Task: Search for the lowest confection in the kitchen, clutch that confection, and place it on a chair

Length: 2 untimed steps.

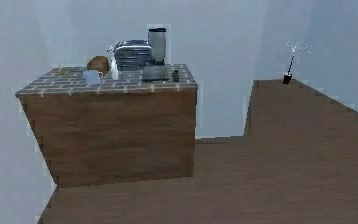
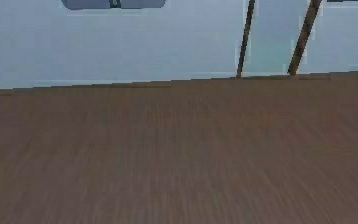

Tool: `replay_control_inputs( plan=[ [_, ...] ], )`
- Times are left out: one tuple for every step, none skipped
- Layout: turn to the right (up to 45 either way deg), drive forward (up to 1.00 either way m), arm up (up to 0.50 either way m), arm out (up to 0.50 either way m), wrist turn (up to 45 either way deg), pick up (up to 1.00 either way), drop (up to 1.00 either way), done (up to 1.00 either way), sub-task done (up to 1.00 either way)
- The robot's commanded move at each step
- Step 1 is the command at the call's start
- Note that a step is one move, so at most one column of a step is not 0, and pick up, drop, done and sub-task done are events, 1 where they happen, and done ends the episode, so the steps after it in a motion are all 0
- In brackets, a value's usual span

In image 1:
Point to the small dark shaker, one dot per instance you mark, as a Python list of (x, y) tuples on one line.
[(175, 76)]

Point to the grey blender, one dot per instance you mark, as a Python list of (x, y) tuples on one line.
[(156, 56)]

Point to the wooden counter with tiled top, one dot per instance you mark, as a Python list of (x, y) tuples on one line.
[(113, 133)]

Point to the silver toaster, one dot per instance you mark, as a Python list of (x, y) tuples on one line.
[(132, 55)]

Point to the clear glass bottle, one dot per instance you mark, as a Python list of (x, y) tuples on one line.
[(113, 66)]

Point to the pale blue mug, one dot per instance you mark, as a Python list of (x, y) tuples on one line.
[(92, 78)]

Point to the brown bread loaf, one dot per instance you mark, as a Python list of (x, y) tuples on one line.
[(98, 64)]

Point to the dark red pot with plant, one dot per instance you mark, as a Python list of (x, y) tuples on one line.
[(288, 73)]

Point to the small yellow object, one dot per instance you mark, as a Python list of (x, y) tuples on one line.
[(61, 71)]

